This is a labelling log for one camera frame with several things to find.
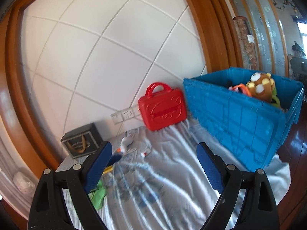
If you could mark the white wall socket panel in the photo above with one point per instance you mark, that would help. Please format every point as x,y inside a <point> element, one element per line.
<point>125,114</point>

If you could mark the black framed box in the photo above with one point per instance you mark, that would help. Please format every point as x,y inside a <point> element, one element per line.
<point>82,141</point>

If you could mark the rolled patterned carpet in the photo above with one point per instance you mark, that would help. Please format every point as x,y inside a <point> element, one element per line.
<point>246,42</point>

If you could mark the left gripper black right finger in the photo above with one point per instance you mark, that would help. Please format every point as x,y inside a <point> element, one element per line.
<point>259,209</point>

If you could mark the blue fuzzy plush toy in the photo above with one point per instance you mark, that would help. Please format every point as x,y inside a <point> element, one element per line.
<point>114,158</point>

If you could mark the brown bear plush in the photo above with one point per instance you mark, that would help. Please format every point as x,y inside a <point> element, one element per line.
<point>262,86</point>

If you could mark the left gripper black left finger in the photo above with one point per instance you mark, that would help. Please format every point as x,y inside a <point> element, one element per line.
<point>49,209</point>

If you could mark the red bear toy suitcase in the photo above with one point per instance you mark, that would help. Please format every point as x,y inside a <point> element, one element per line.
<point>162,106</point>

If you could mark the blue plastic storage crate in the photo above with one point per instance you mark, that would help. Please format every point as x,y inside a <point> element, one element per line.
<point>252,130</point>

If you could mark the orange plush toy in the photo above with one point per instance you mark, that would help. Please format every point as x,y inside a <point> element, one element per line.
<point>241,89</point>

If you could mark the white red medicine bottle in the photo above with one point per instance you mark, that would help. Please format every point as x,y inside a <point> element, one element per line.
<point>145,153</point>

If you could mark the white flat plastic tool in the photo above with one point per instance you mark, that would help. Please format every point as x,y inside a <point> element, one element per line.
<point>129,151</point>

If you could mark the green yellow plush toy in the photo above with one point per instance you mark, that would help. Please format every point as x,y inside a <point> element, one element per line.
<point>98,194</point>

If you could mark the white duck plush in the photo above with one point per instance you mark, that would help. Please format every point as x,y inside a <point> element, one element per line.
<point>125,143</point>

